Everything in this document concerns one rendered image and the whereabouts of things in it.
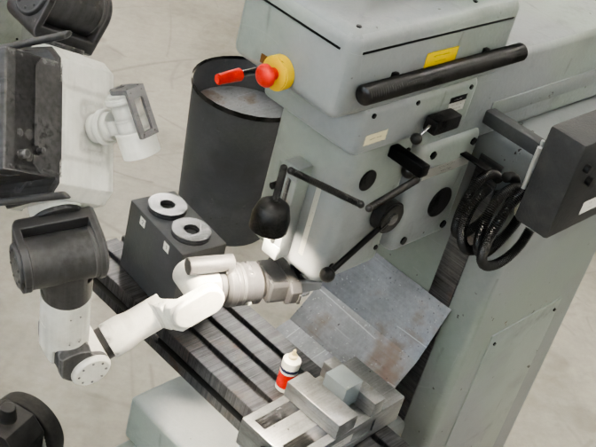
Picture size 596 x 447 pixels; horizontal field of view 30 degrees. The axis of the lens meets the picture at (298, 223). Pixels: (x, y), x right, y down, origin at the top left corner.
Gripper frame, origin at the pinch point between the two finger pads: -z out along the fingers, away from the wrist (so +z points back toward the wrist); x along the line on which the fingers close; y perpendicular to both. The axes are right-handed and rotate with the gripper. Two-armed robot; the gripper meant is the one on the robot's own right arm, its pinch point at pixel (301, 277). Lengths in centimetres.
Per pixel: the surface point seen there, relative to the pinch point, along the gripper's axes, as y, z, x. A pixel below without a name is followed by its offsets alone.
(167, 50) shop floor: 123, -110, 325
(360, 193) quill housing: -28.5, 0.5, -10.7
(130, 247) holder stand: 20.7, 20.7, 39.8
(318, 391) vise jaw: 16.7, -0.4, -16.5
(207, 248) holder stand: 9.2, 10.4, 23.1
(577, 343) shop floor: 122, -198, 81
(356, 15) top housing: -65, 13, -12
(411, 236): -13.7, -18.5, -6.3
